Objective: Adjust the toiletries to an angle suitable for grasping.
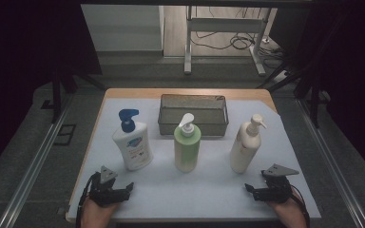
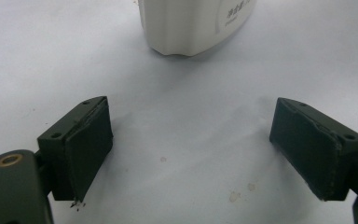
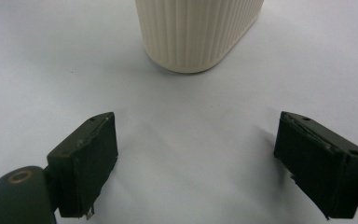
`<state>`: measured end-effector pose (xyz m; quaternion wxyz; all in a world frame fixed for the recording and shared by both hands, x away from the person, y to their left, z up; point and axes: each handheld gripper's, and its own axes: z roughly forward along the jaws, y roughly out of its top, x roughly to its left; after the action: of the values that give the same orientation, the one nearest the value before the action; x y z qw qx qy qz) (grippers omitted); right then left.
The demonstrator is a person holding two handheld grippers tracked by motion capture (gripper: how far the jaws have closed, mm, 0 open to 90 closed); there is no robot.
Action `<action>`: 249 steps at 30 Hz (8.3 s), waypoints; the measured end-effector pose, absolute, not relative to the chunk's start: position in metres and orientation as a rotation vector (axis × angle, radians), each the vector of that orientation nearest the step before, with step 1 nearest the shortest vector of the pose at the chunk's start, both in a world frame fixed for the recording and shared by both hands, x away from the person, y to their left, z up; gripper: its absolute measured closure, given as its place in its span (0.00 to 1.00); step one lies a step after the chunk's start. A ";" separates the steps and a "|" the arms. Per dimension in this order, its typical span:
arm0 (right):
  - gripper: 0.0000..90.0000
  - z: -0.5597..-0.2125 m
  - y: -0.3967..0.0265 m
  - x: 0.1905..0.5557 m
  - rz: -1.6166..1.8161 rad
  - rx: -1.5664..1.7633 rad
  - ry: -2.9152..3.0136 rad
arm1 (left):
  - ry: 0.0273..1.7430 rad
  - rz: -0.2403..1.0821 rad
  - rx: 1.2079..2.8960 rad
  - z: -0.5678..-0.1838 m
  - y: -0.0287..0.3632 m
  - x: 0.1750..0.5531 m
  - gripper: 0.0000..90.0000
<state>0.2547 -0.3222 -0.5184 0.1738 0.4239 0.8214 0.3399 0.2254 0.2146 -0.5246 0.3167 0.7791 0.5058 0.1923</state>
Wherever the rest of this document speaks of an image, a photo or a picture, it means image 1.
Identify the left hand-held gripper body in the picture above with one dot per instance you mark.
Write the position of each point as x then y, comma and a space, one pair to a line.
106, 190

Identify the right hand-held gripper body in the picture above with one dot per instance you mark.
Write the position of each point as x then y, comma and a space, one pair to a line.
277, 188

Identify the cream pump bottle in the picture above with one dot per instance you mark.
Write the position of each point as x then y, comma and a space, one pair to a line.
244, 152

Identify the white bottle blue pump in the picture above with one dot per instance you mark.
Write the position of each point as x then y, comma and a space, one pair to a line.
134, 148

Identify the grey rectangular storage box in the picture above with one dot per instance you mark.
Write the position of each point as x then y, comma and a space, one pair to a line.
199, 117

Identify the person's left hand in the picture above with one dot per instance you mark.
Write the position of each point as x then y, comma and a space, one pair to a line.
99, 211

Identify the person's right hand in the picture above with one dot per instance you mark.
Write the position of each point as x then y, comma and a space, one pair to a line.
286, 209

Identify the green bottle white pump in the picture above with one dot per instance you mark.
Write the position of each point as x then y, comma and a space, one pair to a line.
187, 148

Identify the black stand legs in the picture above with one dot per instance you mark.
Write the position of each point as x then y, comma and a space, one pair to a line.
313, 95
56, 95

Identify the white power strip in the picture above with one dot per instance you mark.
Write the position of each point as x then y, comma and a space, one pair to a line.
281, 77

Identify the dark curtain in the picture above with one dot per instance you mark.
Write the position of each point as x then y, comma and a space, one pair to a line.
19, 47
355, 63

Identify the white panel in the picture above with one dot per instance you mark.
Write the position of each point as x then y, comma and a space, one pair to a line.
120, 28

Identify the right metal floor rail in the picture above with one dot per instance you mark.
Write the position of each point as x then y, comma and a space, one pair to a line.
332, 164

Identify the metal floor rail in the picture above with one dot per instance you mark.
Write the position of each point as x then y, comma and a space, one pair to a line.
332, 164
34, 164

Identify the left metal floor rail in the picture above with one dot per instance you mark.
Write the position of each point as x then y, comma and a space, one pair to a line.
34, 164

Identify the white metal stand frame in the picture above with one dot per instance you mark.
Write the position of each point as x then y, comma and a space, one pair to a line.
225, 24

